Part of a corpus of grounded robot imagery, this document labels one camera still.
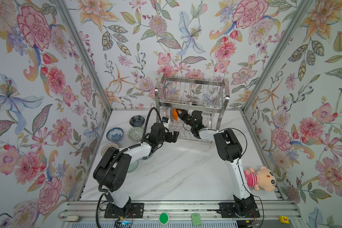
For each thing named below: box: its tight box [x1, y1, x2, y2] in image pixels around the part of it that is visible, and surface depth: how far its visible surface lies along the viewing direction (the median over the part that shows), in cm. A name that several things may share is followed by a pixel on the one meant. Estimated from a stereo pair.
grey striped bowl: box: [170, 107, 174, 122], surface depth 106 cm
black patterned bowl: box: [129, 114, 145, 128], surface depth 110 cm
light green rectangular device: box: [190, 212, 202, 226], surface depth 73 cm
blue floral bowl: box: [106, 127, 124, 143], surface depth 105 cm
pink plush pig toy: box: [243, 166, 277, 192], surface depth 80 cm
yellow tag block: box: [279, 215, 290, 224], surface depth 72 cm
